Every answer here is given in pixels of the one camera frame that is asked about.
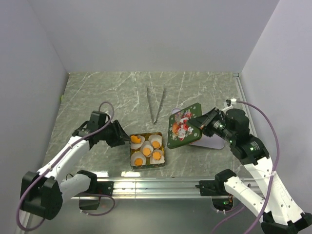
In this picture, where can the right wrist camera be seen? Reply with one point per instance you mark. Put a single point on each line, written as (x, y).
(231, 102)

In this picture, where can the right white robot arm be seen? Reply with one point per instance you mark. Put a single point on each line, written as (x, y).
(277, 212)

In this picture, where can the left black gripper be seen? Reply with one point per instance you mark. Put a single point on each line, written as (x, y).
(120, 135)

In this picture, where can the white paper cup centre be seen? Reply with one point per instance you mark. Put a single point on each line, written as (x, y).
(147, 144)

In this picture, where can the flower shaped cookie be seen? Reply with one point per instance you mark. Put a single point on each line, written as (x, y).
(157, 155)

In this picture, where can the white paper cup front-left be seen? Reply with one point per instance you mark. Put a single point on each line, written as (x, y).
(137, 155)

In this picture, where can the metal tongs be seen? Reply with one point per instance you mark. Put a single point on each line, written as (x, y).
(154, 105)

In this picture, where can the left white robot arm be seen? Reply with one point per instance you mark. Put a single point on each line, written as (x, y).
(44, 192)

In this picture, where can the gold tin lid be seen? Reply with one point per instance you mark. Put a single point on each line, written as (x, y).
(180, 131)

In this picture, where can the green christmas cookie tin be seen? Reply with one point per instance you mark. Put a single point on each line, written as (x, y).
(148, 165)

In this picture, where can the orange fish cookie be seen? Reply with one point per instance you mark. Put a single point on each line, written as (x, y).
(135, 139)

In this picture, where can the aluminium rail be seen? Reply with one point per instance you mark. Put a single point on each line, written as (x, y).
(155, 188)

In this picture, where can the white paper cup back-right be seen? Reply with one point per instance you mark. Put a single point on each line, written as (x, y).
(155, 137)

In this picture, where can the white paper cup front-right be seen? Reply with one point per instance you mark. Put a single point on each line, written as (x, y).
(162, 160)

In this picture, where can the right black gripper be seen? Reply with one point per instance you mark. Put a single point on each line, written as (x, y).
(202, 121)

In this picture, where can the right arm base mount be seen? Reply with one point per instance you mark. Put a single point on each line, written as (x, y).
(221, 200)

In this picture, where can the white paper cup back-left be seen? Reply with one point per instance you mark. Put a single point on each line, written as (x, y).
(137, 146)

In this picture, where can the lilac plastic tray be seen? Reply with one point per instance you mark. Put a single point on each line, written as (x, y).
(214, 142)

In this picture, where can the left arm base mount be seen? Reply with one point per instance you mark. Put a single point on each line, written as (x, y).
(90, 201)

